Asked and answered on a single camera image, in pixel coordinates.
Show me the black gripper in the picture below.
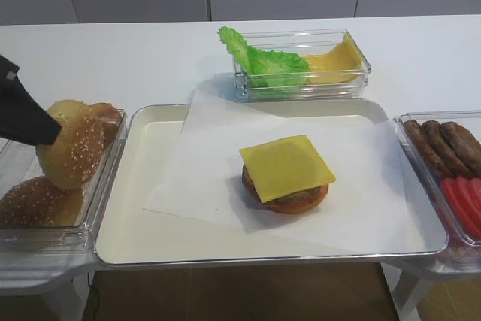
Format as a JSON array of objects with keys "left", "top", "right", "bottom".
[{"left": 1, "top": 56, "right": 62, "bottom": 146}]

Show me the sesame bun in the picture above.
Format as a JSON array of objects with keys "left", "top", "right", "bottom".
[
  {"left": 1, "top": 177, "right": 83, "bottom": 229},
  {"left": 35, "top": 100, "right": 104, "bottom": 189}
]

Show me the green lettuce leaf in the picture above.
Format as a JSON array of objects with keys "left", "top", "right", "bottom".
[{"left": 217, "top": 26, "right": 310, "bottom": 88}]

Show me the clear lettuce cheese container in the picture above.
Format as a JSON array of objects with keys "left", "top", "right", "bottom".
[{"left": 234, "top": 29, "right": 371, "bottom": 102}]

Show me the clear bun container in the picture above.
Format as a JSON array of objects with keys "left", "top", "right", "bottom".
[{"left": 1, "top": 111, "right": 127, "bottom": 253}]

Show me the orange bottom bun piece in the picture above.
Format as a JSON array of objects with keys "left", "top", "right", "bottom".
[{"left": 89, "top": 102, "right": 123, "bottom": 149}]

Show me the white serving tray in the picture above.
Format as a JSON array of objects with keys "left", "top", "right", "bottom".
[{"left": 95, "top": 104, "right": 449, "bottom": 268}]

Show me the yellow cheese slice on burger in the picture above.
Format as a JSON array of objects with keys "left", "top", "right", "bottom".
[{"left": 240, "top": 135, "right": 337, "bottom": 203}]

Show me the brown patty on burger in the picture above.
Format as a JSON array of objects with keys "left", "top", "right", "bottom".
[{"left": 242, "top": 166, "right": 329, "bottom": 206}]

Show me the bottom bun on tray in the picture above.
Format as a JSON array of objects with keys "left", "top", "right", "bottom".
[{"left": 250, "top": 192, "right": 328, "bottom": 214}]

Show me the yellow cheese slice in container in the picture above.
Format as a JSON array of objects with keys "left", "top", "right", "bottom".
[{"left": 304, "top": 34, "right": 362, "bottom": 85}]

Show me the white paper sheet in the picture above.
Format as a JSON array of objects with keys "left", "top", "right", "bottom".
[{"left": 141, "top": 89, "right": 433, "bottom": 253}]

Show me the left brown meat patty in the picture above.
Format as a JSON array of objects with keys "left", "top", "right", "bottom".
[{"left": 403, "top": 120, "right": 455, "bottom": 180}]

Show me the brown meat patty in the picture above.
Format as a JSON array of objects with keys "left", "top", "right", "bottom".
[
  {"left": 421, "top": 120, "right": 474, "bottom": 179},
  {"left": 440, "top": 122, "right": 480, "bottom": 177},
  {"left": 403, "top": 120, "right": 455, "bottom": 180}
]

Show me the clear patty tomato container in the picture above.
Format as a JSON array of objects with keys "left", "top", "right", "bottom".
[{"left": 394, "top": 111, "right": 480, "bottom": 274}]

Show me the middle brown meat patty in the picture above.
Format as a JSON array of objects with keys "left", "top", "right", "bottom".
[{"left": 421, "top": 120, "right": 474, "bottom": 179}]

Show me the right brown meat patty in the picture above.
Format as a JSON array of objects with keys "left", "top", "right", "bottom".
[{"left": 440, "top": 122, "right": 480, "bottom": 177}]

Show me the left red tomato slice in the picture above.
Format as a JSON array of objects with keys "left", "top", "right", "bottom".
[{"left": 441, "top": 178, "right": 480, "bottom": 240}]

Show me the middle red tomato slice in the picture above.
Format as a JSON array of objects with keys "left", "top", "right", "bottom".
[{"left": 455, "top": 177, "right": 480, "bottom": 226}]

